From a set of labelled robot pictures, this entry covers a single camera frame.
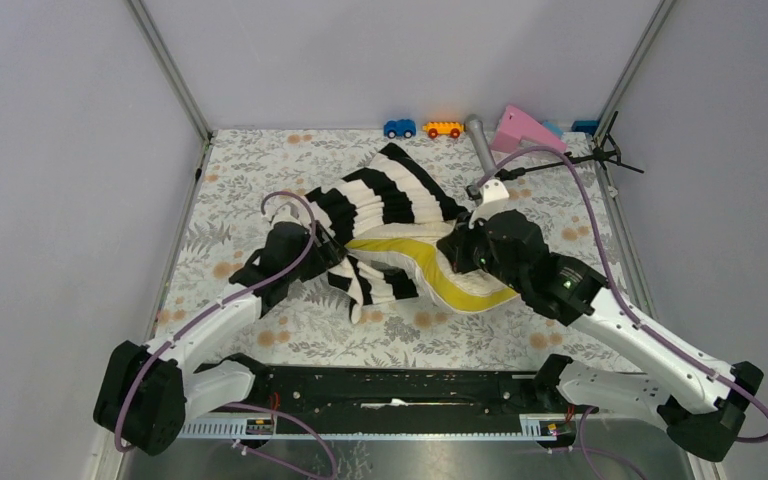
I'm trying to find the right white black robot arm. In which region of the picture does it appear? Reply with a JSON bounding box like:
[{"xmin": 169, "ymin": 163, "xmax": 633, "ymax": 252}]
[{"xmin": 436, "ymin": 210, "xmax": 763, "ymax": 462}]

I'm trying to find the light blue block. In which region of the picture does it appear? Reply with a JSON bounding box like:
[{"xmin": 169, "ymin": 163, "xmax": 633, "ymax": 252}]
[{"xmin": 541, "ymin": 121, "xmax": 564, "ymax": 139}]

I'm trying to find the blue toy car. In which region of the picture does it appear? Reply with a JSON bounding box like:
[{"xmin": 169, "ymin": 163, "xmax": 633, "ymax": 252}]
[{"xmin": 383, "ymin": 119, "xmax": 417, "ymax": 139}]

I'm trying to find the yellow white pillow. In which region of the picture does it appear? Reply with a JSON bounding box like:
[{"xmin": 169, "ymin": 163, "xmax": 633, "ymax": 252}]
[{"xmin": 346, "ymin": 222, "xmax": 519, "ymax": 314}]

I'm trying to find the floral patterned table mat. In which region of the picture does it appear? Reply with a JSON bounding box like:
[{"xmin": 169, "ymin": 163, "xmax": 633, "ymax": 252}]
[{"xmin": 154, "ymin": 130, "xmax": 633, "ymax": 372}]

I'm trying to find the orange yellow toy car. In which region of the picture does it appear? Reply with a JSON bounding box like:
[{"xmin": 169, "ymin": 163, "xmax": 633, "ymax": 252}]
[{"xmin": 422, "ymin": 122, "xmax": 465, "ymax": 139}]

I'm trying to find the right aluminium frame post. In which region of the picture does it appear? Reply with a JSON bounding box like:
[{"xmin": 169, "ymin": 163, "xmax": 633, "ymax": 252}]
[{"xmin": 596, "ymin": 0, "xmax": 677, "ymax": 137}]

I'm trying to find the left aluminium frame post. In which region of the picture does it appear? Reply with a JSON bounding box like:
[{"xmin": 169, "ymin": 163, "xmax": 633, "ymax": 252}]
[{"xmin": 125, "ymin": 0, "xmax": 214, "ymax": 142}]

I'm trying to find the black mini tripod stand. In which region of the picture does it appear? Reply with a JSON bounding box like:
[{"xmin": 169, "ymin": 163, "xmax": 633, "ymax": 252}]
[{"xmin": 474, "ymin": 110, "xmax": 644, "ymax": 186}]

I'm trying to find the dark blue block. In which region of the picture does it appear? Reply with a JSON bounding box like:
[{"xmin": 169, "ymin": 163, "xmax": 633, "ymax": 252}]
[{"xmin": 571, "ymin": 120, "xmax": 600, "ymax": 136}]

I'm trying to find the aluminium frame post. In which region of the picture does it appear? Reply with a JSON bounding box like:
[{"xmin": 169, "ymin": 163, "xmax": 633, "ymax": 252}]
[
  {"xmin": 125, "ymin": 0, "xmax": 214, "ymax": 142},
  {"xmin": 596, "ymin": 0, "xmax": 677, "ymax": 137}
]

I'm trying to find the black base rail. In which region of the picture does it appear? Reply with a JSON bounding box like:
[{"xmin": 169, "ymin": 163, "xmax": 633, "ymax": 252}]
[{"xmin": 178, "ymin": 364, "xmax": 577, "ymax": 437}]

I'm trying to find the pink triangular block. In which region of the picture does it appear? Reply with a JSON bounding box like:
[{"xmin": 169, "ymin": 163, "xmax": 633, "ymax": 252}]
[{"xmin": 489, "ymin": 105, "xmax": 567, "ymax": 153}]

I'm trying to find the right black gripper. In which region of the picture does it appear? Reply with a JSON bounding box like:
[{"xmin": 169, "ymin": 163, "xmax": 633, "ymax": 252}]
[{"xmin": 438, "ymin": 207, "xmax": 527, "ymax": 293}]

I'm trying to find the grey microphone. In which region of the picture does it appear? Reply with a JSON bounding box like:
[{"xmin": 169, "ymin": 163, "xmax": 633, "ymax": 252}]
[{"xmin": 464, "ymin": 114, "xmax": 497, "ymax": 178}]

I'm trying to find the black white striped pillowcase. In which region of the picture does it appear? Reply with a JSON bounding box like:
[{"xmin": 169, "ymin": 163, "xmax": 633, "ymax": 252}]
[{"xmin": 305, "ymin": 143, "xmax": 466, "ymax": 324}]

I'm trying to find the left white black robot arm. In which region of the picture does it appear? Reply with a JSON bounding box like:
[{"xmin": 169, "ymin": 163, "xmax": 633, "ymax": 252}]
[{"xmin": 93, "ymin": 221, "xmax": 347, "ymax": 455}]

